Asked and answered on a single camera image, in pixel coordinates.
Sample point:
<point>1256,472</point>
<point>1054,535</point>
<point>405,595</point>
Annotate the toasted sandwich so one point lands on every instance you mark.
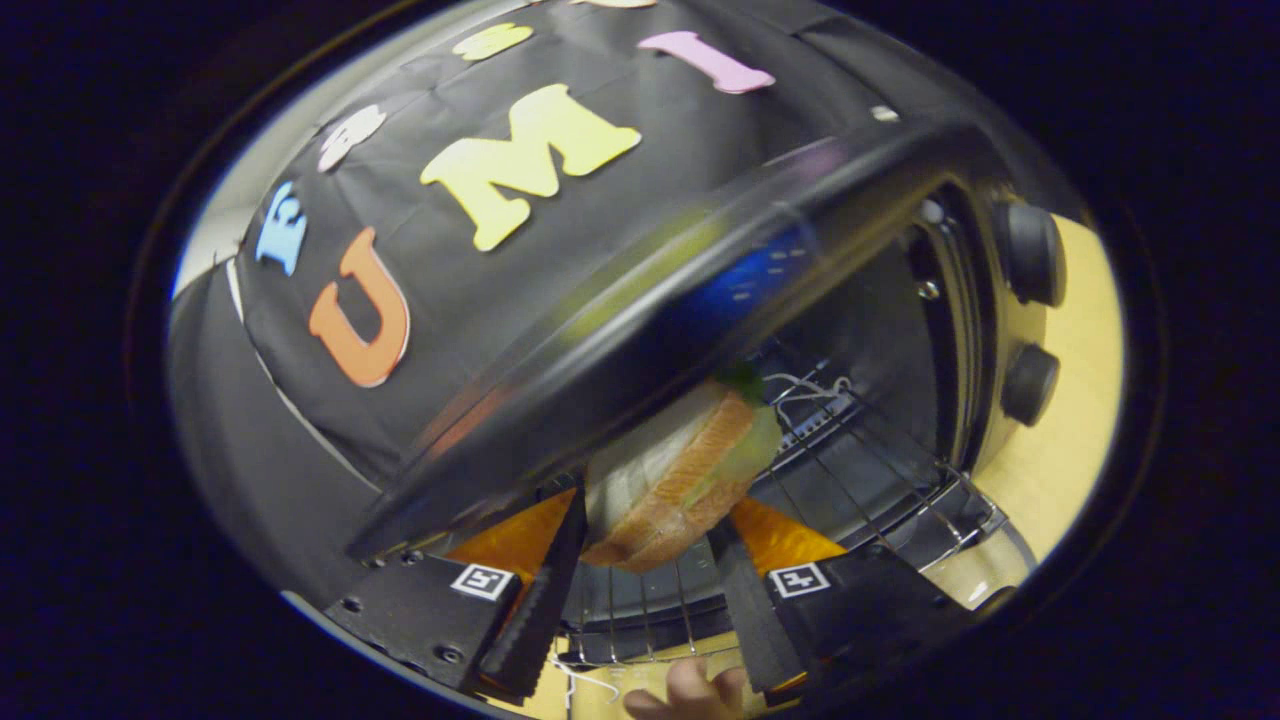
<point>680,480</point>

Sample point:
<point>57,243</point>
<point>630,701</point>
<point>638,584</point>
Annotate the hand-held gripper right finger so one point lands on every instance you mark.
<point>755,620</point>

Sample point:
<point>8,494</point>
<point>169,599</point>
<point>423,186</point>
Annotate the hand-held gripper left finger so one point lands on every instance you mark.
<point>540,600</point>

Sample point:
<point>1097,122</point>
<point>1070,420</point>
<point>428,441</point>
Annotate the black toaster oven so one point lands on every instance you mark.
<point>1030,250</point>

